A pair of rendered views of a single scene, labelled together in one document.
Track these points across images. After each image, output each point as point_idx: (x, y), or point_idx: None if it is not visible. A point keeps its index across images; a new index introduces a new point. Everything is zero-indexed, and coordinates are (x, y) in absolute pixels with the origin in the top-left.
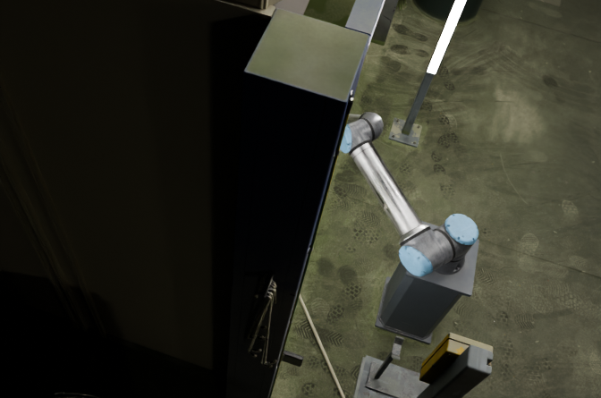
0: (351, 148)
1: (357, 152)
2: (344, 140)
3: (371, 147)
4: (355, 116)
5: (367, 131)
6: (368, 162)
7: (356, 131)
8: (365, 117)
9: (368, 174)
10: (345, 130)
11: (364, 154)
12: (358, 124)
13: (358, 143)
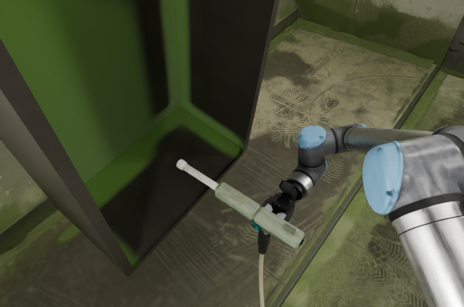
0: (395, 204)
1: (413, 222)
2: (380, 181)
3: (463, 216)
4: (421, 134)
5: (453, 167)
6: (446, 262)
7: (419, 163)
8: (451, 132)
9: (443, 303)
10: (387, 153)
11: (436, 234)
12: (427, 145)
13: (420, 197)
